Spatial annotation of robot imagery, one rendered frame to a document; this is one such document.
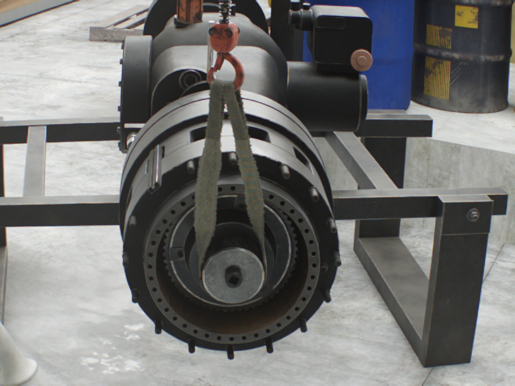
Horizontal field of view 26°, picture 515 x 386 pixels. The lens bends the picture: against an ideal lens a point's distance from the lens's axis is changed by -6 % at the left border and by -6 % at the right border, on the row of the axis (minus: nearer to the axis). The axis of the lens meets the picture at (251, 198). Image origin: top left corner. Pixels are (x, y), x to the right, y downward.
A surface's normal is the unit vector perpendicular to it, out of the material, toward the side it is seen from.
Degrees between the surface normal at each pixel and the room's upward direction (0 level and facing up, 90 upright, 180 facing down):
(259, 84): 36
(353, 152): 0
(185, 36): 41
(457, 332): 90
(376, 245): 0
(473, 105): 90
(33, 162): 0
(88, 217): 90
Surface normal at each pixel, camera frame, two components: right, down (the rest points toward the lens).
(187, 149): -0.39, -0.86
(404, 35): 0.78, 0.24
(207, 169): -0.39, 0.31
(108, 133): 0.16, 0.34
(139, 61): 0.07, -0.48
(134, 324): 0.04, -0.94
